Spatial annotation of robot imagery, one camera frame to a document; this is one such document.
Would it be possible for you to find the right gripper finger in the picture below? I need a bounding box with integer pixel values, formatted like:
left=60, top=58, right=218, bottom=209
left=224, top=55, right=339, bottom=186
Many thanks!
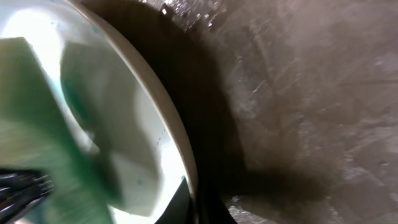
left=155, top=176, right=194, bottom=224

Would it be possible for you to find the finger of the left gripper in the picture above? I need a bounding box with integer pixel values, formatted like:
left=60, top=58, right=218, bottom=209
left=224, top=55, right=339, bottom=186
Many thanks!
left=1, top=167, right=54, bottom=224

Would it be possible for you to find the green scrubbing sponge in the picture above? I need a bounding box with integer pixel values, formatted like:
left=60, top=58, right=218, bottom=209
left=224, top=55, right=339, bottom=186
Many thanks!
left=1, top=37, right=112, bottom=224

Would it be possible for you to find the white plate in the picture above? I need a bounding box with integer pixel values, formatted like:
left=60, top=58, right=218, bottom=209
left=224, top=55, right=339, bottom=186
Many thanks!
left=1, top=1, right=198, bottom=223

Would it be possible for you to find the dark brown serving tray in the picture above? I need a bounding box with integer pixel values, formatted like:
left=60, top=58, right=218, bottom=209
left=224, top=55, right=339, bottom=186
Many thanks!
left=84, top=0, right=397, bottom=223

